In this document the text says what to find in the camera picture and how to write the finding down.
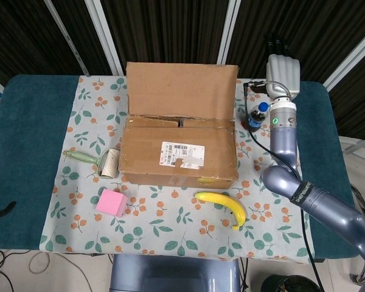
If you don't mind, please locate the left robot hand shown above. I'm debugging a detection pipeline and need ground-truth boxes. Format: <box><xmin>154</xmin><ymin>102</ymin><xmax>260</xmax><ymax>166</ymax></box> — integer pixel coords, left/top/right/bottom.
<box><xmin>0</xmin><ymin>157</ymin><xmax>18</xmax><ymax>222</ymax></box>

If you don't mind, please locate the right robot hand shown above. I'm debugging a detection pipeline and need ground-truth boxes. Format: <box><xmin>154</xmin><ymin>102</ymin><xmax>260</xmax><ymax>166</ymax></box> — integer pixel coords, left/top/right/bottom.
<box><xmin>263</xmin><ymin>33</ymin><xmax>302</xmax><ymax>100</ymax></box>

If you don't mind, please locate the brown cardboard box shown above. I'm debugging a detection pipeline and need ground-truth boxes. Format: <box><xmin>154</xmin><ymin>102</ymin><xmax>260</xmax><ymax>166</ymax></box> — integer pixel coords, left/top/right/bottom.
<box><xmin>117</xmin><ymin>61</ymin><xmax>240</xmax><ymax>189</ymax></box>

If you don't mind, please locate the cola bottle blue cap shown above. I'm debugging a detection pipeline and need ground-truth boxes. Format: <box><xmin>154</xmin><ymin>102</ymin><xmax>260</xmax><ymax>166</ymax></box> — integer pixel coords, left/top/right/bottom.
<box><xmin>245</xmin><ymin>102</ymin><xmax>270</xmax><ymax>133</ymax></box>

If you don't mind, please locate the teal table cover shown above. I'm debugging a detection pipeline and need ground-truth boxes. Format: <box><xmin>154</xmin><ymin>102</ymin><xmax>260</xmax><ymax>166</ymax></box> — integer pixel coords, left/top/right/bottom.
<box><xmin>0</xmin><ymin>74</ymin><xmax>363</xmax><ymax>259</ymax></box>

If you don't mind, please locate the pink cube block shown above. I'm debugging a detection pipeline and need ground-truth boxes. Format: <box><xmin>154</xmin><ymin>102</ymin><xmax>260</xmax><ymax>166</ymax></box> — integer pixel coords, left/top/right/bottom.
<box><xmin>96</xmin><ymin>188</ymin><xmax>128</xmax><ymax>218</ymax></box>

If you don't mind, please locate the yellow toy banana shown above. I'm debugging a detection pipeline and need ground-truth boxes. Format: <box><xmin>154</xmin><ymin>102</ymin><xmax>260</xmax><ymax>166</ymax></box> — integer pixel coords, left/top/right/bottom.
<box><xmin>194</xmin><ymin>190</ymin><xmax>247</xmax><ymax>231</ymax></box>

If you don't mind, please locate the floral orange print tablecloth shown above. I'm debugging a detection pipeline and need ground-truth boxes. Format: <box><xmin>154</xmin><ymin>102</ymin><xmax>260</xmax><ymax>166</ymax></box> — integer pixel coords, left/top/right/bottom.
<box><xmin>38</xmin><ymin>75</ymin><xmax>316</xmax><ymax>264</ymax></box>

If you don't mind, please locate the blue grey robot torso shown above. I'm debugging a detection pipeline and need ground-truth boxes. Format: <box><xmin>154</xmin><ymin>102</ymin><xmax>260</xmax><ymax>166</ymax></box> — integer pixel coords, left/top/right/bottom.
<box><xmin>109</xmin><ymin>254</ymin><xmax>243</xmax><ymax>292</ymax></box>

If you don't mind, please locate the black round bin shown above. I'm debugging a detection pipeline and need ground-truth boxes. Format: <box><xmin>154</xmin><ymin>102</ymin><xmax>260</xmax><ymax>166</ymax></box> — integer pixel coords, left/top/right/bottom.
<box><xmin>260</xmin><ymin>273</ymin><xmax>323</xmax><ymax>292</ymax></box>

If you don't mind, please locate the chrome stand leg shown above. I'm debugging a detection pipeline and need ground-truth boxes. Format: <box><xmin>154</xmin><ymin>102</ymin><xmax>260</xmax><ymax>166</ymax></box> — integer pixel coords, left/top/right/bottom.
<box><xmin>350</xmin><ymin>261</ymin><xmax>365</xmax><ymax>285</ymax></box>

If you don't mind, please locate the tan floor cable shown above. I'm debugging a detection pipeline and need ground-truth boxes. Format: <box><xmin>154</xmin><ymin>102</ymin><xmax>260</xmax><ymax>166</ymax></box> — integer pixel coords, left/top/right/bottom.
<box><xmin>29</xmin><ymin>251</ymin><xmax>51</xmax><ymax>274</ymax></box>

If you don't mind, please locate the white frame post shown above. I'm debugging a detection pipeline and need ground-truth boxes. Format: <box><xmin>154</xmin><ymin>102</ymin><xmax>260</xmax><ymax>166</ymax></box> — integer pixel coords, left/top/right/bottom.
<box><xmin>322</xmin><ymin>29</ymin><xmax>365</xmax><ymax>91</ymax></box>
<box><xmin>44</xmin><ymin>0</ymin><xmax>91</xmax><ymax>77</ymax></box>
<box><xmin>85</xmin><ymin>0</ymin><xmax>124</xmax><ymax>77</ymax></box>
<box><xmin>214</xmin><ymin>0</ymin><xmax>242</xmax><ymax>66</ymax></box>

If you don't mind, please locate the green handled lint roller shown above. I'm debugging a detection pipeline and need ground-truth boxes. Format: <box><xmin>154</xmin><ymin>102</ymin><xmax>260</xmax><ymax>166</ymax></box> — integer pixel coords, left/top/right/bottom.
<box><xmin>62</xmin><ymin>148</ymin><xmax>121</xmax><ymax>179</ymax></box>

